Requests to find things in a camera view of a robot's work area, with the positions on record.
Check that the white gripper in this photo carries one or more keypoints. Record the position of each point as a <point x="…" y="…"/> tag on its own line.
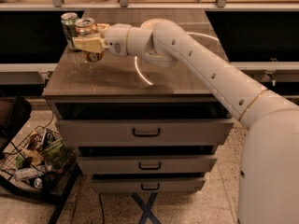
<point x="116" y="40"/>

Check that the orange soda can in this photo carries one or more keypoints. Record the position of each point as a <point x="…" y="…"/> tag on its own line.
<point x="87" y="26"/>

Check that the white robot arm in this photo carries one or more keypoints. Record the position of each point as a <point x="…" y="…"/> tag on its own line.
<point x="269" y="171"/>

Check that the green soda can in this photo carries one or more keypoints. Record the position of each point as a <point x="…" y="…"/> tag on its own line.
<point x="68" y="21"/>

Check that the white bowl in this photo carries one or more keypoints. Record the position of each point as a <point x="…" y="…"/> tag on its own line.
<point x="150" y="24"/>

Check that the grey drawer cabinet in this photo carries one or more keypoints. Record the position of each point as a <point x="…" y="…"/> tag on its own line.
<point x="119" y="88"/>

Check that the green snack bag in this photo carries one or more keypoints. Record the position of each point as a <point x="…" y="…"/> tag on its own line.
<point x="54" y="149"/>

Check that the middle grey drawer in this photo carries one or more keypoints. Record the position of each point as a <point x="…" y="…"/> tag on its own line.
<point x="135" y="165"/>

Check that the grey drawer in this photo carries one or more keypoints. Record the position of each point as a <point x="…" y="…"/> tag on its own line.
<point x="144" y="133"/>
<point x="135" y="165"/>
<point x="189" y="184"/>

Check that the top grey drawer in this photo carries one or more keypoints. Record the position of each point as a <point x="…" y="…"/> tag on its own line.
<point x="144" y="133"/>

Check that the bottom grey drawer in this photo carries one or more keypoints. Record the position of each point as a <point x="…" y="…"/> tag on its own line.
<point x="189" y="184"/>

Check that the plastic water bottle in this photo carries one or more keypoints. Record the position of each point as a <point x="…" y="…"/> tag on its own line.
<point x="27" y="173"/>

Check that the black wire basket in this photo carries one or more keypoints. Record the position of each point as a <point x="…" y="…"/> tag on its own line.
<point x="29" y="154"/>

